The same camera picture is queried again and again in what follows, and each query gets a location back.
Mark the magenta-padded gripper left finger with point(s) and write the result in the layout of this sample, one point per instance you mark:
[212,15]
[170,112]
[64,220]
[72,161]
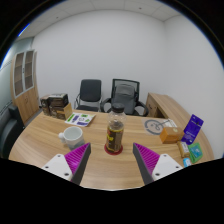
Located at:
[77,159]

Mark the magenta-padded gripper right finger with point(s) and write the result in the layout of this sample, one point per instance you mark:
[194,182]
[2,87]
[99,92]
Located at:
[146,159]

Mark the clear bottle with black cap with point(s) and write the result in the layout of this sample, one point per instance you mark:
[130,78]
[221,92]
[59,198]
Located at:
[115,133]

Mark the white and grey mug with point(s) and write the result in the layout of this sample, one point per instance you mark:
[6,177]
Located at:
[72,136]

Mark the orange cardboard box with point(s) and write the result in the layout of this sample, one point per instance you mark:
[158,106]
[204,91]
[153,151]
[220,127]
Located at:
[171,135]

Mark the yellowish snack pack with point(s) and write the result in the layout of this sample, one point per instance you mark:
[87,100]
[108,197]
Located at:
[183,149]

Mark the white sticker sheet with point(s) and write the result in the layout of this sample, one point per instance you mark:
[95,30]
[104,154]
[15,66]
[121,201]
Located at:
[80,119]

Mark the small blue pack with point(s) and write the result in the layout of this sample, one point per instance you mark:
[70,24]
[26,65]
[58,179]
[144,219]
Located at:
[187,162]

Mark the green packet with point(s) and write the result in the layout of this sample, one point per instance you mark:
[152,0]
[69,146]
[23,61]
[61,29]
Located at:
[195,152]

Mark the black mesh office chair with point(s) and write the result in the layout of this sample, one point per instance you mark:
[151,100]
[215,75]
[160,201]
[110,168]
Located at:
[140,106]

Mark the purple package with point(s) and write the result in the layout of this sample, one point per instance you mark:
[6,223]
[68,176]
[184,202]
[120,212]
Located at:
[193,128]

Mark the wooden side desk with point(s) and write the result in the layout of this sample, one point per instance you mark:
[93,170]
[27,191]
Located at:
[166,105]

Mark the glossy dark box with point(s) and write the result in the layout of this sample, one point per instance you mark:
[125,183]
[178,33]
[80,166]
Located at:
[58,100]

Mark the grey backpack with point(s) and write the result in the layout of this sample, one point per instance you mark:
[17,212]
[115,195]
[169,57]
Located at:
[124,96]

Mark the black leather sofa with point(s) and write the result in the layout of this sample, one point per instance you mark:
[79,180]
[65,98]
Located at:
[8,131]

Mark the wooden cabinet with glass doors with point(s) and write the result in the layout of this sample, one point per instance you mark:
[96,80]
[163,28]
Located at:
[25,90]

